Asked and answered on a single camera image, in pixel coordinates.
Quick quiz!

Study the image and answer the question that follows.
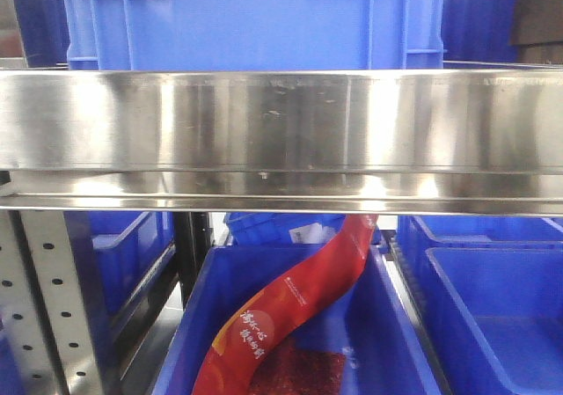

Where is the blue bin behind centre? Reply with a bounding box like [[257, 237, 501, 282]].
[[224, 211, 376, 245]]

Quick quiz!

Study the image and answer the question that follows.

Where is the blue bin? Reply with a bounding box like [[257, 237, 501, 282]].
[[88, 211, 173, 316], [397, 216, 562, 394], [224, 211, 376, 245], [153, 245, 440, 394]]

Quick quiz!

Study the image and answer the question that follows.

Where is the blue bin lower left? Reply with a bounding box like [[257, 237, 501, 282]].
[[88, 211, 173, 316]]

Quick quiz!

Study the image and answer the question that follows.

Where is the blue bin lower centre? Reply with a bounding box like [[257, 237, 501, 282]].
[[153, 245, 440, 394]]

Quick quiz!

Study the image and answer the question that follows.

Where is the blue bin lower right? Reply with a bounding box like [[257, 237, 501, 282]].
[[397, 216, 562, 394]]

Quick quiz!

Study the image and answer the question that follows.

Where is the red snack package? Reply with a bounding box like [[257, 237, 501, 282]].
[[192, 214, 378, 394]]

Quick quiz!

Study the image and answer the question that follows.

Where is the large blue crate on shelf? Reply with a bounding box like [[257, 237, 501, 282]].
[[64, 0, 443, 71]]

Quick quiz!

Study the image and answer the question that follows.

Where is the dark blue crate upper right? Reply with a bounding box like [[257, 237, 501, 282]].
[[442, 0, 517, 63]]

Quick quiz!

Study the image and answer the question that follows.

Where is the dark blue crate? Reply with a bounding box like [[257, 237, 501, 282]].
[[442, 0, 517, 63], [13, 0, 69, 68]]

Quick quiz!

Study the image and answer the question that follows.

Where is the dark blue crate upper left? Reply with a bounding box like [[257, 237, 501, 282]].
[[13, 0, 69, 68]]

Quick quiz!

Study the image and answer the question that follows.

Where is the stainless steel shelf rail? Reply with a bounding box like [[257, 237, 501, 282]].
[[1, 69, 562, 216]]

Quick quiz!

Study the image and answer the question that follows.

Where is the perforated steel shelf post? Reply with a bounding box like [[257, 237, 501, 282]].
[[1, 210, 121, 394]]

